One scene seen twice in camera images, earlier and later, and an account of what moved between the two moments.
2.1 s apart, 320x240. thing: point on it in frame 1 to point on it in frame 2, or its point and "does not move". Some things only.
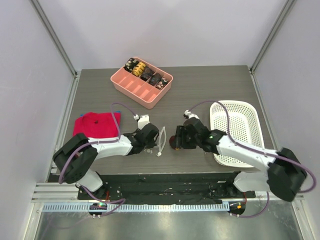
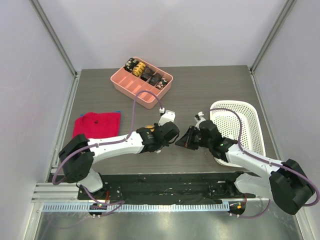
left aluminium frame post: [52, 34] does not move
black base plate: [166, 187] does not move
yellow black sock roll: [138, 69] does not move
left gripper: [151, 144] to [166, 144]
